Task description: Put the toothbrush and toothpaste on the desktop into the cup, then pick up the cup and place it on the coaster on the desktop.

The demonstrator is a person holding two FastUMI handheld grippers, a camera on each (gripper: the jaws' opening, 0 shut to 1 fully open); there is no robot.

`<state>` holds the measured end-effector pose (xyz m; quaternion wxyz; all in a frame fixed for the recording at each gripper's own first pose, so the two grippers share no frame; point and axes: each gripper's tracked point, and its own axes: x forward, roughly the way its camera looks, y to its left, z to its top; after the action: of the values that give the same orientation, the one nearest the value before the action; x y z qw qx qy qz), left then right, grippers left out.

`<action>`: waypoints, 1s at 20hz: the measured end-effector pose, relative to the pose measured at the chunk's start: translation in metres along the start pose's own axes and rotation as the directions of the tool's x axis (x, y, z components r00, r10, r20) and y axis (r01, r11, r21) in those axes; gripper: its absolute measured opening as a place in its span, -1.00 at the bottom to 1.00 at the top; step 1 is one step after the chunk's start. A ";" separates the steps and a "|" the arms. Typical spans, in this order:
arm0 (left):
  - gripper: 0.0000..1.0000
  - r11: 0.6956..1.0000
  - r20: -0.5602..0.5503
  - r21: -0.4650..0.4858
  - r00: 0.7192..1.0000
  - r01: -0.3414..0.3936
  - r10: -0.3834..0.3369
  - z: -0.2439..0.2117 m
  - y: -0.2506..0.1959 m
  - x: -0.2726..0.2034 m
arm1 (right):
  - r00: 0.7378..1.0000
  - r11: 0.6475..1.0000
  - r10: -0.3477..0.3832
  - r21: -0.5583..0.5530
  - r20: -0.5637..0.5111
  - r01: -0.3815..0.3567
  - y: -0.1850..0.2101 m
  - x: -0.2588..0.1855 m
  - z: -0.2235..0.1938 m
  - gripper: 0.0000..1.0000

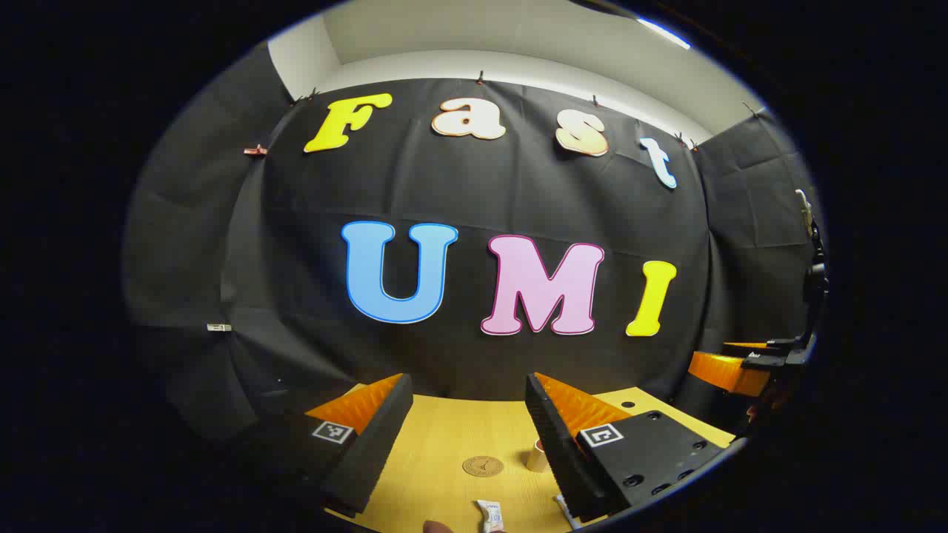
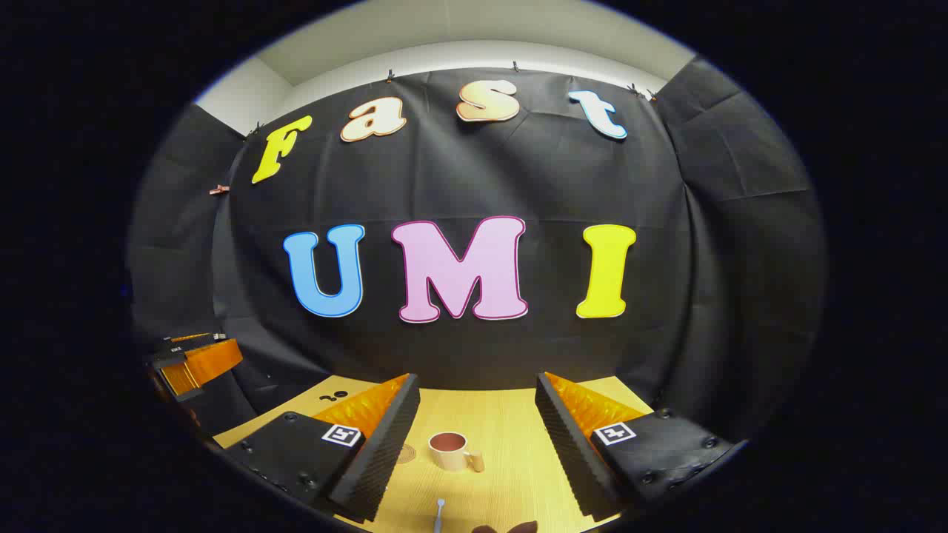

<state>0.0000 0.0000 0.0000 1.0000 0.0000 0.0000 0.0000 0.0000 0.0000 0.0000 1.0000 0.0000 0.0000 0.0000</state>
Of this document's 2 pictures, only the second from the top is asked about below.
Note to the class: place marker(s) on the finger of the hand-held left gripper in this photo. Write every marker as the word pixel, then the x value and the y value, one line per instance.
pixel 176 379
pixel 215 360

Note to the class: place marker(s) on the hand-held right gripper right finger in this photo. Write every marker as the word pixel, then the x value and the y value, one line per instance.
pixel 570 451

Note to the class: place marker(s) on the round brown coaster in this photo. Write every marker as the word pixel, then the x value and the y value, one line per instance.
pixel 406 454

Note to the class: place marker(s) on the beige cup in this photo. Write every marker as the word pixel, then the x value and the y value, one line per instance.
pixel 446 455

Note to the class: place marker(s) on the black backdrop cloth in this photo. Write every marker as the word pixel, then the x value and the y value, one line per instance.
pixel 444 185

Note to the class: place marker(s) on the white toothbrush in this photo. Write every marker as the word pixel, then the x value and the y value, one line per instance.
pixel 440 511

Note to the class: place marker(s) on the wooden desktop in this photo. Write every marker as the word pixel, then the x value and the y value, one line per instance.
pixel 511 414

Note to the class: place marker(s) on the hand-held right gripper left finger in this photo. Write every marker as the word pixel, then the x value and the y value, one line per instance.
pixel 385 451

